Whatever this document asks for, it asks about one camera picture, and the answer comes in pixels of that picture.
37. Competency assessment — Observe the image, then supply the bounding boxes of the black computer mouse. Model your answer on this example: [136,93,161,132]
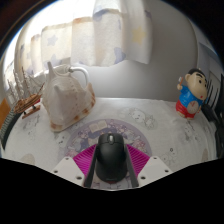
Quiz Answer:
[95,132,128,183]

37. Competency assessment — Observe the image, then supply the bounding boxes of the white printed tablecloth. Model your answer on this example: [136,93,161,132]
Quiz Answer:
[0,97,218,191]

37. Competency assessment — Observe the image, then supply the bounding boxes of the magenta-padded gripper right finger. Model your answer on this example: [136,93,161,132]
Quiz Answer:
[125,143,174,188]

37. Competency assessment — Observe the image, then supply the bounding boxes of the orange board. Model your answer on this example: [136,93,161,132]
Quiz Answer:
[0,97,12,129]

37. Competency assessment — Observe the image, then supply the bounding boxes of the round purple printed mouse pad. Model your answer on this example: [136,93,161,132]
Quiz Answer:
[64,118,153,168]

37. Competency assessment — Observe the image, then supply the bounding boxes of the cartoon boy figurine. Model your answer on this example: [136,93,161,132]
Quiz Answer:
[175,68,208,120]

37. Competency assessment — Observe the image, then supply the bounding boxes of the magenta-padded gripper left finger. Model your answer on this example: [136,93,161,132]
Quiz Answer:
[52,144,98,189]

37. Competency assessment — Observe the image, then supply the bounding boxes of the dark keyboard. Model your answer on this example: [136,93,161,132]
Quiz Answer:
[0,111,18,150]

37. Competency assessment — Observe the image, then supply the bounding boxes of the white star-print curtain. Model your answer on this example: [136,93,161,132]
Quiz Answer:
[13,0,154,76]

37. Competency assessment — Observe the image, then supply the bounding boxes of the wooden model sailing ship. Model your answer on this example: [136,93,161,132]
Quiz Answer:
[6,66,46,120]

